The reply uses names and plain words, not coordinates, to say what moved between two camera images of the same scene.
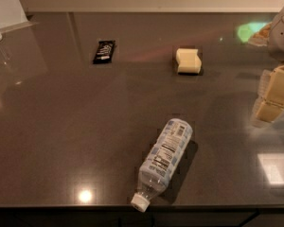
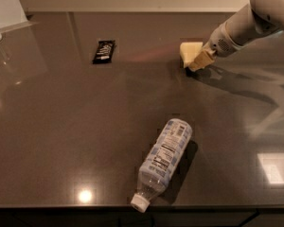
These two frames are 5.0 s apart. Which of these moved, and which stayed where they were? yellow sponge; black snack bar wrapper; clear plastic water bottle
Moved: yellow sponge
Stayed: black snack bar wrapper; clear plastic water bottle
